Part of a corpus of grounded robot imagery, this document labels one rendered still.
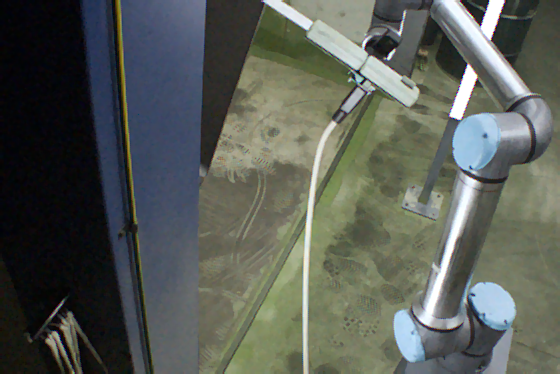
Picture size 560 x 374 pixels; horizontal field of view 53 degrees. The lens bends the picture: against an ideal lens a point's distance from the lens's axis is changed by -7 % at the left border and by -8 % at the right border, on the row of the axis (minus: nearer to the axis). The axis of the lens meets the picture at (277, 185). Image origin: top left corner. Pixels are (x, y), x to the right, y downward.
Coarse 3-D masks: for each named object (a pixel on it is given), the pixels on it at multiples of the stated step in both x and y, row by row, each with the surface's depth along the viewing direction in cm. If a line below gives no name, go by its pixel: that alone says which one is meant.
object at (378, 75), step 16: (272, 0) 138; (288, 16) 139; (320, 32) 137; (336, 32) 140; (320, 48) 140; (336, 48) 138; (352, 48) 139; (352, 64) 140; (368, 64) 139; (384, 64) 141; (368, 80) 141; (384, 80) 139; (400, 80) 140; (352, 96) 147; (400, 96) 141; (416, 96) 140; (336, 112) 153
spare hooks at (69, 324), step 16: (48, 304) 63; (64, 304) 62; (48, 320) 60; (64, 320) 62; (32, 336) 59; (48, 336) 60; (64, 336) 62; (64, 352) 63; (96, 352) 71; (80, 368) 71
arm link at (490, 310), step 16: (480, 288) 160; (496, 288) 161; (480, 304) 155; (496, 304) 156; (512, 304) 157; (480, 320) 154; (496, 320) 152; (512, 320) 154; (480, 336) 155; (496, 336) 157; (480, 352) 163
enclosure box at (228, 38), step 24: (216, 0) 186; (240, 0) 183; (216, 24) 192; (240, 24) 189; (216, 48) 198; (240, 48) 195; (216, 72) 205; (240, 72) 201; (216, 96) 212; (216, 120) 220; (216, 144) 225
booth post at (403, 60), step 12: (408, 12) 330; (420, 12) 327; (408, 24) 335; (420, 24) 332; (408, 36) 340; (420, 36) 337; (396, 48) 348; (408, 48) 345; (396, 60) 353; (408, 60) 350; (396, 72) 359; (408, 72) 355; (384, 96) 374
